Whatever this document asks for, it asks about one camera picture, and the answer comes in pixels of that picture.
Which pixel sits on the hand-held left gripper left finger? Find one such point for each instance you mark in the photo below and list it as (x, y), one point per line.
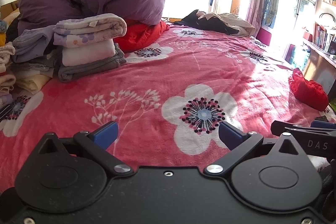
(106, 133)

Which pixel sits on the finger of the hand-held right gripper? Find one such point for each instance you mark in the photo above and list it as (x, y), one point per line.
(288, 129)
(325, 125)

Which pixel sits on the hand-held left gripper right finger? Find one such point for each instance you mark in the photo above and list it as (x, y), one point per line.
(231, 136)

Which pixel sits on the white quilted pajama top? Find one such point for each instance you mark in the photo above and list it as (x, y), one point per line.
(86, 53)

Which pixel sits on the floral quilted pajama pants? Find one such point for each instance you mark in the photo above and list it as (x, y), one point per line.
(86, 29)

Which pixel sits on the stack of folded clothes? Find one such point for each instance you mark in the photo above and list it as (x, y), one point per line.
(6, 82)

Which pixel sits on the person's right hand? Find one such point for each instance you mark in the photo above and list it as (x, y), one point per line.
(330, 187)

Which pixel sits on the red knit sweater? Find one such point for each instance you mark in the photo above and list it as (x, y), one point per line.
(307, 90)

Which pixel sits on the wooden bookshelf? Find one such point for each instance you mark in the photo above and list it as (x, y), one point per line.
(320, 69)

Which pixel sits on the grey folded cloth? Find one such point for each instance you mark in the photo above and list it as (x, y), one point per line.
(86, 71)

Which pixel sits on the blue printed box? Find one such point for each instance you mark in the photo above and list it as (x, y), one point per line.
(299, 56)

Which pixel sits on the pink floral bed blanket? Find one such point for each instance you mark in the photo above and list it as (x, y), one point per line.
(157, 74)

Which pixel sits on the row of books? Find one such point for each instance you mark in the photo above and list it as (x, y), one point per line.
(324, 37)

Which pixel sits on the pale yellow folded cloth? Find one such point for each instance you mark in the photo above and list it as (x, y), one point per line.
(32, 83)

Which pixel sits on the grey printed cloth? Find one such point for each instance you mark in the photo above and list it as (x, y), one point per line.
(36, 67)

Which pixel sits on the red quilt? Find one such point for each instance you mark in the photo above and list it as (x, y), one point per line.
(141, 35)

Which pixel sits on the lavender cloth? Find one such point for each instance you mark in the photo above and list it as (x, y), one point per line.
(31, 45)

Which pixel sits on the beige cloth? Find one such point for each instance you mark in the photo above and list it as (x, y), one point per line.
(231, 20)

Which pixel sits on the dark jacket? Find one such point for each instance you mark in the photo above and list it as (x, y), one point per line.
(189, 19)

